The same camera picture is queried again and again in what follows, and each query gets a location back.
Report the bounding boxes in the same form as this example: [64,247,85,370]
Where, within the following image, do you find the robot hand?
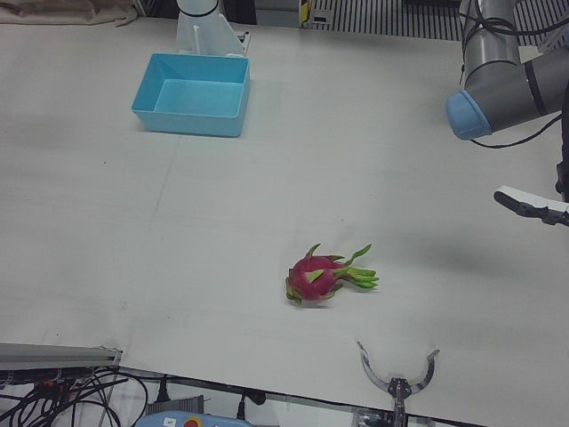
[493,184,569,226]

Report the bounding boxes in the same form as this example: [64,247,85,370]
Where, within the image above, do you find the pink dragon fruit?
[284,242,381,307]

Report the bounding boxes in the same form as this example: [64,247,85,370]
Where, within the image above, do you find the metal serrated tongs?
[357,341,441,427]

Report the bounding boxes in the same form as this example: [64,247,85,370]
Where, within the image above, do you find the black white striped panel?
[310,0,466,42]

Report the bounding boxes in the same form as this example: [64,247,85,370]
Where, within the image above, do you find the light blue plastic bin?
[131,52,252,139]

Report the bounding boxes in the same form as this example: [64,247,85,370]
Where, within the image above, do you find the large blue-gray teach pendant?
[132,407,244,427]

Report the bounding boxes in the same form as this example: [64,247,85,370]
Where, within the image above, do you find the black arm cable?
[469,110,565,150]

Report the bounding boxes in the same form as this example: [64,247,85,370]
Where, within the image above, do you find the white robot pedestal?
[175,0,253,59]

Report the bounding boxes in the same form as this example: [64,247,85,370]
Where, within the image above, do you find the aluminium profile rail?
[0,342,124,371]

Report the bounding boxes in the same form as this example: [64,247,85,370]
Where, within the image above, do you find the black cable tangle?
[0,367,150,427]

